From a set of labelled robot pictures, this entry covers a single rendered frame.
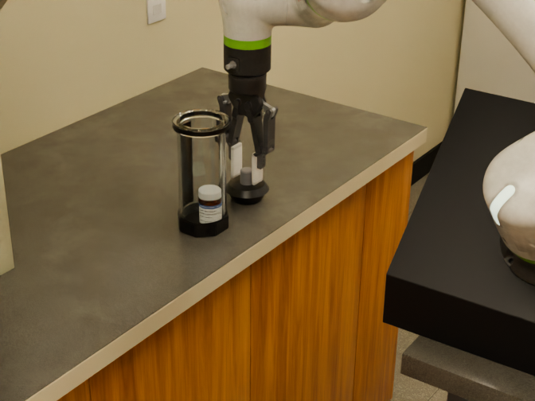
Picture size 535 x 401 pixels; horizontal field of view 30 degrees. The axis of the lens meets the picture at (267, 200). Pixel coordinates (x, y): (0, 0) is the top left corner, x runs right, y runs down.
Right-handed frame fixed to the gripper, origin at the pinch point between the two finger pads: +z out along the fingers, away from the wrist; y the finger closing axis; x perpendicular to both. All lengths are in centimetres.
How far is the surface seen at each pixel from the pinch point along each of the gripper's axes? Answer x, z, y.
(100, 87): 19, 3, -60
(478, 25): 231, 38, -52
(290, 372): 3, 50, 10
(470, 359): -23, 8, 62
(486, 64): 231, 54, -47
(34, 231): -36.4, 7.6, -24.1
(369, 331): 39, 59, 10
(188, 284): -33.1, 7.6, 11.8
